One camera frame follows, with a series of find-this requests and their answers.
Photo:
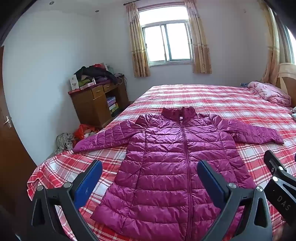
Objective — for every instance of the white cardboard box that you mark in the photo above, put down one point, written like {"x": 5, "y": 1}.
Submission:
{"x": 74, "y": 82}

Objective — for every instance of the purple quilted down jacket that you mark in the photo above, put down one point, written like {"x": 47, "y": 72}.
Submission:
{"x": 161, "y": 162}

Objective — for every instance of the beige floral curtain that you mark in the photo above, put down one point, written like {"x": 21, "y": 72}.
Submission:
{"x": 138, "y": 51}
{"x": 201, "y": 46}

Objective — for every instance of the side window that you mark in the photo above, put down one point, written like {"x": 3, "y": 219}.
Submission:
{"x": 290, "y": 44}

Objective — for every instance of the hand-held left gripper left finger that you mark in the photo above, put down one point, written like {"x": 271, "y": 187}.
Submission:
{"x": 89, "y": 183}

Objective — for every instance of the bed with red plaid sheet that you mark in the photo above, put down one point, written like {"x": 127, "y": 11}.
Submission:
{"x": 208, "y": 99}

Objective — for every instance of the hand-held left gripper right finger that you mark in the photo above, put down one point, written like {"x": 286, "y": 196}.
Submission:
{"x": 211, "y": 183}

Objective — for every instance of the stack of boxes in desk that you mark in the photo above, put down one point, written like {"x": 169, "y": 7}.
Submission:
{"x": 112, "y": 105}

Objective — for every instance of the sliding glass window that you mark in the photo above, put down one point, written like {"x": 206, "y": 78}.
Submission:
{"x": 175, "y": 39}

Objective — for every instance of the brown wooden door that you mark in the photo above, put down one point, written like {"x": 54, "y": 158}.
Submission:
{"x": 13, "y": 150}

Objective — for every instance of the small blue cloth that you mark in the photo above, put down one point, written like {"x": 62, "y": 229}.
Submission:
{"x": 244, "y": 84}

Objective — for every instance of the red plastic bag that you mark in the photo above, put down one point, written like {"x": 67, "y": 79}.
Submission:
{"x": 83, "y": 132}

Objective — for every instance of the black clothing pile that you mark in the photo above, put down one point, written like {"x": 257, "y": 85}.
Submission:
{"x": 97, "y": 71}

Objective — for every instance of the dark patterned cloth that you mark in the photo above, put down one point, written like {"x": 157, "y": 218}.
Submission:
{"x": 293, "y": 113}

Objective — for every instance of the pink folded quilt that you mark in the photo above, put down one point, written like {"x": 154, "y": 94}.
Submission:
{"x": 269, "y": 92}

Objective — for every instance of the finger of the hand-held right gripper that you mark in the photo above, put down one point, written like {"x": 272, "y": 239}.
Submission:
{"x": 274, "y": 163}

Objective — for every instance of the light wooden headboard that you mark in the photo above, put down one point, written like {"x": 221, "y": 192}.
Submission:
{"x": 288, "y": 78}

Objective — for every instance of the grey cloth bundle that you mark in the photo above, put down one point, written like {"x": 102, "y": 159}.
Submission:
{"x": 64, "y": 142}

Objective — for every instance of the brown wooden desk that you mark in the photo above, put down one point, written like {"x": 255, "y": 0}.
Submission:
{"x": 92, "y": 106}

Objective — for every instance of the yellow curtain beside headboard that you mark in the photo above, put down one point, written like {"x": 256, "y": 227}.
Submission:
{"x": 271, "y": 53}

